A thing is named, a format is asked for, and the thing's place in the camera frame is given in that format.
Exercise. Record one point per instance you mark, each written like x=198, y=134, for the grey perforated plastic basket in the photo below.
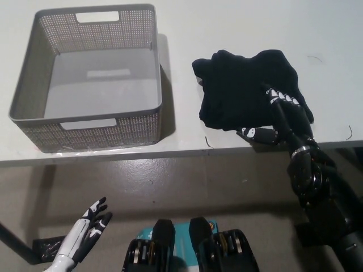
x=136, y=133

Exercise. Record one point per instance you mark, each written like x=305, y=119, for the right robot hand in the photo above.
x=292, y=124

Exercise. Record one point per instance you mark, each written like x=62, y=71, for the black table leg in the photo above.
x=17, y=242

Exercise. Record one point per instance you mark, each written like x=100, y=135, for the black t-shirt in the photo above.
x=241, y=85

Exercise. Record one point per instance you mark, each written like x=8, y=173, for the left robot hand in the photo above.
x=78, y=238

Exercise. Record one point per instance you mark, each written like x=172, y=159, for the black ribbed robot body block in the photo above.
x=227, y=252
x=147, y=255

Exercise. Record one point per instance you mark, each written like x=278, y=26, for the thin black thread piece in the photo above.
x=350, y=133
x=209, y=144

